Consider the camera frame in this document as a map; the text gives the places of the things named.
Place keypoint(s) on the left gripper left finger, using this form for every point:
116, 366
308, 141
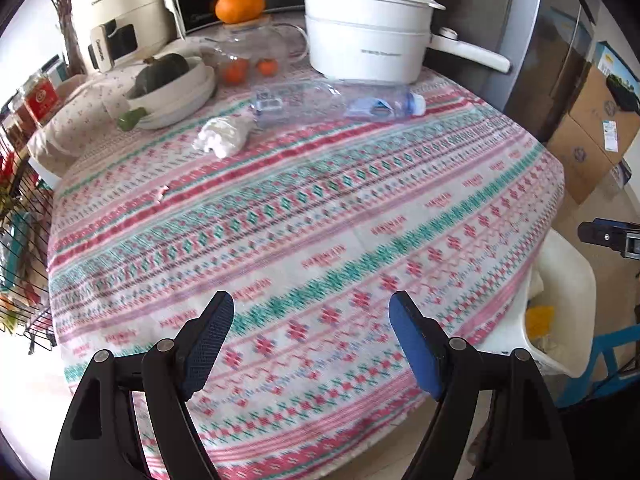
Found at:
100, 439

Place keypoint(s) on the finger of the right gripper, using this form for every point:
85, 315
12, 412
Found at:
606, 232

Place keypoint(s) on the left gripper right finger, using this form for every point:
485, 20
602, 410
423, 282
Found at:
524, 437

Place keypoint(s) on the white paper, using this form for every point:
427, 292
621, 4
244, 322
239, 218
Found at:
223, 137

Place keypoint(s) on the clear plastic water bottle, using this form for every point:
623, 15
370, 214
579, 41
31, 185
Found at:
304, 102

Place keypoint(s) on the yellow wrapper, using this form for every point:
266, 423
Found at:
538, 321

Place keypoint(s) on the white trash bin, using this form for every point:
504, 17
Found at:
560, 278

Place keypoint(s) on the small blue white box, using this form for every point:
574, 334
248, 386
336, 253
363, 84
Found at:
620, 175

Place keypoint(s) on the lower cardboard box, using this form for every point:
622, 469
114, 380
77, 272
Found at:
585, 164

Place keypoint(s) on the cardboard box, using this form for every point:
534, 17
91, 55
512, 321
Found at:
595, 111
585, 164

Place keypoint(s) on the blue plastic stool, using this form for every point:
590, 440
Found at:
618, 376

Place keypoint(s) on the upper cardboard box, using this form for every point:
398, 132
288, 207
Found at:
595, 111

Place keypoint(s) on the black bag on box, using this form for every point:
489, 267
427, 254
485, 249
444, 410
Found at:
624, 97

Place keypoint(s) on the grey refrigerator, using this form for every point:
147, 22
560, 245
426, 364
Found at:
546, 41

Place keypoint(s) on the patterned striped tablecloth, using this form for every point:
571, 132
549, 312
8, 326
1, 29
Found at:
310, 230

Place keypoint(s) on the white electric cooking pot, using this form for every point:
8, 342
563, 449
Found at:
383, 40

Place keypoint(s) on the dried twig bunch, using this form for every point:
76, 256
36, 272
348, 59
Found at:
65, 10

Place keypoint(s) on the dark green squash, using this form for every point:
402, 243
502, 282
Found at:
157, 73

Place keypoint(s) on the glass jar with tomatoes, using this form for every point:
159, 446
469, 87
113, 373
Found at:
256, 50

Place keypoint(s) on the white air fryer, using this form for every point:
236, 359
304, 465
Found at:
126, 31

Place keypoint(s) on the large orange fruit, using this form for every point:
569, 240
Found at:
233, 12

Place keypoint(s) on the black wire rack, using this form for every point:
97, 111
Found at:
26, 214

